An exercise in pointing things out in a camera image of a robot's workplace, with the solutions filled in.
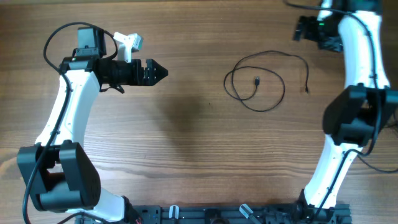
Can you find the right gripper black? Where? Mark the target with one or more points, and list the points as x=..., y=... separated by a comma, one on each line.
x=299, y=28

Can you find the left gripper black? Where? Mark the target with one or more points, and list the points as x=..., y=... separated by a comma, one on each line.
x=143, y=71

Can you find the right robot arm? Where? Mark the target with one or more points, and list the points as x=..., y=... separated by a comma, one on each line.
x=389, y=96

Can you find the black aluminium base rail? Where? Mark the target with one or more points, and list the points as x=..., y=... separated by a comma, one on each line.
x=278, y=213

